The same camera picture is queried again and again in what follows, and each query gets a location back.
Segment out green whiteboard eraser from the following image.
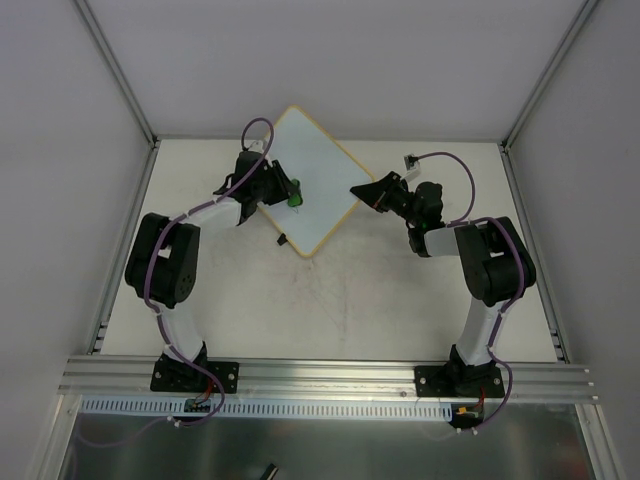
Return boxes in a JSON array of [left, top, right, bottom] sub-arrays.
[[287, 179, 303, 208]]

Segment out white whiteboard with yellow frame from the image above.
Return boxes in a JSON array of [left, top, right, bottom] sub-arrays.
[[260, 105, 375, 258]]

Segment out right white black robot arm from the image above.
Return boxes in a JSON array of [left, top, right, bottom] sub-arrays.
[[350, 172, 536, 399]]

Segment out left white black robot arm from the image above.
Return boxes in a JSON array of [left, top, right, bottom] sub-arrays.
[[124, 148, 302, 390]]

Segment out small black object at bottom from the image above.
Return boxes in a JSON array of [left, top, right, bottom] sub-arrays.
[[260, 463, 279, 480]]

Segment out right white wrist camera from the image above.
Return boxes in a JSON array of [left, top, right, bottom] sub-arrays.
[[403, 154, 421, 182]]

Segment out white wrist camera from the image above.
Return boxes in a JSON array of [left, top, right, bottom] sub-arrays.
[[247, 140, 265, 153], [403, 154, 421, 182]]

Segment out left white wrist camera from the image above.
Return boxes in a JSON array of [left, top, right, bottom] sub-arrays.
[[247, 140, 265, 153]]

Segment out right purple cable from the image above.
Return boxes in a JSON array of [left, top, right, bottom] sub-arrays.
[[417, 149, 529, 436]]

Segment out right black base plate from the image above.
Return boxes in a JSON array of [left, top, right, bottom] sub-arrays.
[[414, 362, 505, 399]]

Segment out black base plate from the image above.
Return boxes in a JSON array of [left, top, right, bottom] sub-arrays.
[[150, 347, 240, 394], [414, 362, 505, 399]]

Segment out left aluminium frame post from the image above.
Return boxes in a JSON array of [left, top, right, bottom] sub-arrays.
[[71, 0, 157, 146]]

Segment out aluminium frame post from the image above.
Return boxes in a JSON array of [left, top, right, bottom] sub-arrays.
[[499, 0, 601, 151], [71, 0, 157, 146]]

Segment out right aluminium frame post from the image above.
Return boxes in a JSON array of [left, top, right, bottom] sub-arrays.
[[499, 0, 601, 151]]

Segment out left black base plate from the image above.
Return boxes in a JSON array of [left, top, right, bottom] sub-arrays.
[[150, 347, 240, 394]]

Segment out white slotted cable duct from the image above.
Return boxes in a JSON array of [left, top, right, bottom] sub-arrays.
[[79, 395, 453, 422]]

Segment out aluminium mounting rail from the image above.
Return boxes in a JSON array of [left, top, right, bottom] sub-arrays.
[[57, 355, 600, 404]]

